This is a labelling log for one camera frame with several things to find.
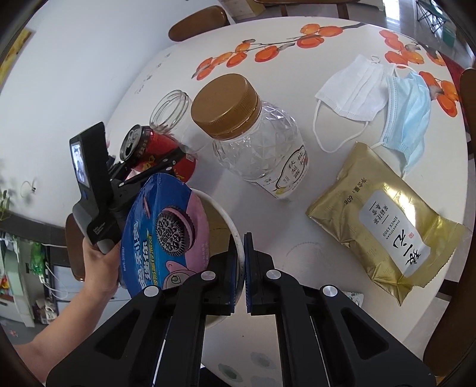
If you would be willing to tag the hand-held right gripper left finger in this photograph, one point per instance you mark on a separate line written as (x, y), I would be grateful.
(232, 268)

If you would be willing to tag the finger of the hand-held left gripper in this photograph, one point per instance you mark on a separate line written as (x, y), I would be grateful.
(156, 162)

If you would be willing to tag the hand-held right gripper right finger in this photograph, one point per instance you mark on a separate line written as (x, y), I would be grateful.
(248, 276)

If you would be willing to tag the red drink can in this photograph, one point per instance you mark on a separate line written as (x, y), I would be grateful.
(156, 143)

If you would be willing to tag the blue cookie packet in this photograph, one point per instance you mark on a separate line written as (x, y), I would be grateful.
(167, 230)

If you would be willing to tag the plastic jar with gold lid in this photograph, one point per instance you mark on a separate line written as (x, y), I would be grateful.
(256, 145)

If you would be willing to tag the white face mask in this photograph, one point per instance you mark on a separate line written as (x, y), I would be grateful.
(353, 93)

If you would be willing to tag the person's left forearm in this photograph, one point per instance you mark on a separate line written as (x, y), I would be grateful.
(63, 327)

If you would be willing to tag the person's left hand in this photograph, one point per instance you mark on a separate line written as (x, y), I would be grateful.
(102, 269)

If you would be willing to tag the white round bowl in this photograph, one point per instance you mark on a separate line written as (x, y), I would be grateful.
(232, 225)

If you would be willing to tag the clear glass jar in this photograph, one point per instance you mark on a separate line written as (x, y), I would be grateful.
(169, 111)

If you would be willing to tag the brown wooden chair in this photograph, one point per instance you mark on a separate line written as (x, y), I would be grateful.
(199, 20)
(74, 245)
(469, 104)
(452, 320)

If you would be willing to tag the small silver wrapper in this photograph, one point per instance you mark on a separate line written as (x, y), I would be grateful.
(353, 297)

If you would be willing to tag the white low cabinet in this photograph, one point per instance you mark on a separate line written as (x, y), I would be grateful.
(22, 282)

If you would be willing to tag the gold tea packet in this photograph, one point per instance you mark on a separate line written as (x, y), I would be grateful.
(383, 223)

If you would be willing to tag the cardboard box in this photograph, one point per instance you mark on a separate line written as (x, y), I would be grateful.
(247, 8)

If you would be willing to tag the blue face mask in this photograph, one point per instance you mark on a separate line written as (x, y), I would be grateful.
(407, 115)

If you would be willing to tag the green folding chair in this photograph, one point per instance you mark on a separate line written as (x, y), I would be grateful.
(431, 15)

